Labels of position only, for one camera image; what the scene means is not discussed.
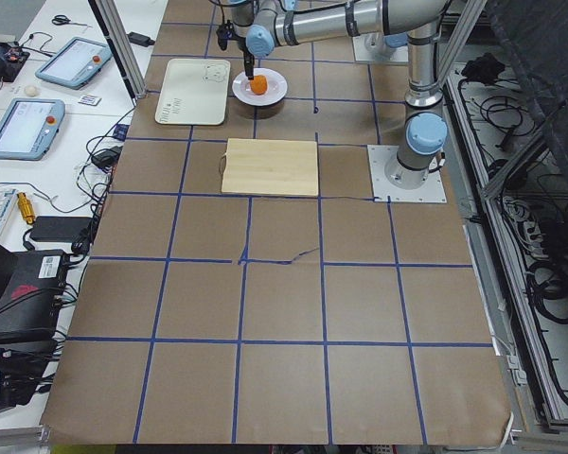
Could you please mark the small white ball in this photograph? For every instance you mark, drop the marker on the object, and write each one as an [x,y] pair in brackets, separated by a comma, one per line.
[31,90]

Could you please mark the cream bear tray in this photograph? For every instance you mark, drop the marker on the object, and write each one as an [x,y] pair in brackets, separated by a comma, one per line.
[194,92]

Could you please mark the black power adapter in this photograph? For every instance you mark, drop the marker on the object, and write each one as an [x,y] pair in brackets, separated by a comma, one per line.
[140,39]

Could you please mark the lower teach pendant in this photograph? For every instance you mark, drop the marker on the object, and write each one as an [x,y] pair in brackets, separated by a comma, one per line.
[29,127]

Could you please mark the aluminium frame post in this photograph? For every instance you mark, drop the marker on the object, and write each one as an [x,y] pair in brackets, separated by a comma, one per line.
[112,29]

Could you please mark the small printed card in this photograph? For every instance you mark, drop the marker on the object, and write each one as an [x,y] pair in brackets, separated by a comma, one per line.
[90,100]

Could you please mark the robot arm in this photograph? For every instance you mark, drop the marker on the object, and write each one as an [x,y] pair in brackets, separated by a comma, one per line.
[259,27]

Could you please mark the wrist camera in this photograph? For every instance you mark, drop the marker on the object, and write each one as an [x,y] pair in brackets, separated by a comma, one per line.
[223,35]

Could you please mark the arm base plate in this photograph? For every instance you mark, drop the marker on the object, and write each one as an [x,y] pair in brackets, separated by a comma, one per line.
[391,182]
[383,49]

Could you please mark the black computer box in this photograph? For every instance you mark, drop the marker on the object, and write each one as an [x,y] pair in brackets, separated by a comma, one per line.
[30,283]

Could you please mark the black scissors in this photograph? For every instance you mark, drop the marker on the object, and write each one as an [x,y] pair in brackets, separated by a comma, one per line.
[63,20]

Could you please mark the teach pendant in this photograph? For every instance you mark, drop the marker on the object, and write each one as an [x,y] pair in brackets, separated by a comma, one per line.
[75,64]
[29,127]

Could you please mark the wooden cutting board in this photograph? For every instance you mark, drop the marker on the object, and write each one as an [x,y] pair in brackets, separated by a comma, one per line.
[271,167]

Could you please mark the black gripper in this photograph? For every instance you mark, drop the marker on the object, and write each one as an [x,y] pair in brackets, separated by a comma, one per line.
[249,61]

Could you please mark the upper teach pendant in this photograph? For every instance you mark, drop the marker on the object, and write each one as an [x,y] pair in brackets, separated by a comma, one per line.
[75,64]

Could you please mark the black power brick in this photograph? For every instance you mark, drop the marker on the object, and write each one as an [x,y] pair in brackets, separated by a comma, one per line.
[59,229]

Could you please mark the yellow brass tool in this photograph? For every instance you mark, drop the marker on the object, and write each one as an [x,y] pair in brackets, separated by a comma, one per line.
[25,208]

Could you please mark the orange fruit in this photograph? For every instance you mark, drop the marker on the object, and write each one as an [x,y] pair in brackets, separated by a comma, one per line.
[259,85]

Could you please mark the white round plate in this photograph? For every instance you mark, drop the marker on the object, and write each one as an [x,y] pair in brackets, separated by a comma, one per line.
[278,88]

